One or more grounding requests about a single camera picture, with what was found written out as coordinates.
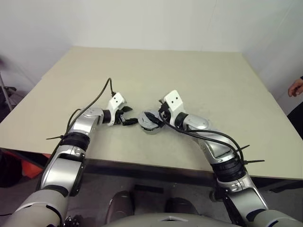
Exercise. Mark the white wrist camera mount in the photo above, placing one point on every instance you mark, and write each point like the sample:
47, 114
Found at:
116, 100
174, 99

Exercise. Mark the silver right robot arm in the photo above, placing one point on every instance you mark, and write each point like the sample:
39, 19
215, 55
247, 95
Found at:
198, 123

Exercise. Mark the black bag under table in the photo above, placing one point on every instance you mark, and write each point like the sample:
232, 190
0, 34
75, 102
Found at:
9, 170

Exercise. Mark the bystander bare hand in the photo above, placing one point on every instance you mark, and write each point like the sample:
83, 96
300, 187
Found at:
297, 86

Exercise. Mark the grey robot torso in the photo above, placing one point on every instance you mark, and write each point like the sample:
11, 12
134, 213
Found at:
170, 222

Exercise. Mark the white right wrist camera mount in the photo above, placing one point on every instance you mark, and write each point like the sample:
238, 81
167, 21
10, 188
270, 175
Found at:
174, 99

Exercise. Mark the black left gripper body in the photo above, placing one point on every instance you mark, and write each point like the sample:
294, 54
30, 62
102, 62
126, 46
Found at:
119, 119

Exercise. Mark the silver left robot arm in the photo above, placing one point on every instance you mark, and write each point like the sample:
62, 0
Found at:
82, 125

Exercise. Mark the black table frame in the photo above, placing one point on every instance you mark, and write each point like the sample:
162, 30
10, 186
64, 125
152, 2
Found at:
142, 169

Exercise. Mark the bystander dark clothing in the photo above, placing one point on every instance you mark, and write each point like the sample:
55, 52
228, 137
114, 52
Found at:
298, 118

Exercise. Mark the orange object under table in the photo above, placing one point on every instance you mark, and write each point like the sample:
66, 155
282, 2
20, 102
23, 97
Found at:
29, 169

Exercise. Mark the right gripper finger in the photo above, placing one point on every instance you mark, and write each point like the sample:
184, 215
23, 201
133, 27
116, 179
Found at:
154, 118

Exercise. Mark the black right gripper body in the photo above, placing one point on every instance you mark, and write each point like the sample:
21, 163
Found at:
166, 114

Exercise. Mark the black caster wheel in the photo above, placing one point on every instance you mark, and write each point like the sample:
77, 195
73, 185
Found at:
214, 196

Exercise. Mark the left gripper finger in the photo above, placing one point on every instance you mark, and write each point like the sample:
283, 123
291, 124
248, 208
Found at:
127, 109
130, 121

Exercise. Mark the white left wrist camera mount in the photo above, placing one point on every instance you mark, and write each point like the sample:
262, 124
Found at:
116, 100

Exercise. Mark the dark rounded robot foot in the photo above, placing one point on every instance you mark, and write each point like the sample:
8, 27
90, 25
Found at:
120, 205
181, 205

